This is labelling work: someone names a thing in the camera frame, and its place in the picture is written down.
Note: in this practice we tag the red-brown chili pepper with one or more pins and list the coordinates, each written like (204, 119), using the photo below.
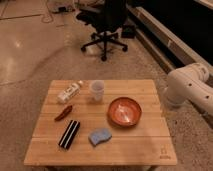
(64, 113)

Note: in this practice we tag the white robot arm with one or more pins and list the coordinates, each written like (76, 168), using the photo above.
(189, 83)

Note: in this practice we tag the black office chair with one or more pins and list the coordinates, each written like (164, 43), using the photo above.
(106, 18)

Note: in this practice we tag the clear plastic cup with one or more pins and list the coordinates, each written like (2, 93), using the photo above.
(96, 88)

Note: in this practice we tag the orange ceramic bowl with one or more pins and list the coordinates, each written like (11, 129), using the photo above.
(124, 111)

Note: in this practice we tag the small black box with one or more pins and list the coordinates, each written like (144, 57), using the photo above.
(128, 31)

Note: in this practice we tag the black white-striped box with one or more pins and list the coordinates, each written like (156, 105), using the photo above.
(69, 134)

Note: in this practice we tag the wooden table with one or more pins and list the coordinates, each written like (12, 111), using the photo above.
(107, 123)

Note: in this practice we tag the white plastic bottle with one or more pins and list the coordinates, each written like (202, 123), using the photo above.
(65, 95)

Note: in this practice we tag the blue sponge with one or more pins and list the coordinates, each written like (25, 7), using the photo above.
(99, 135)

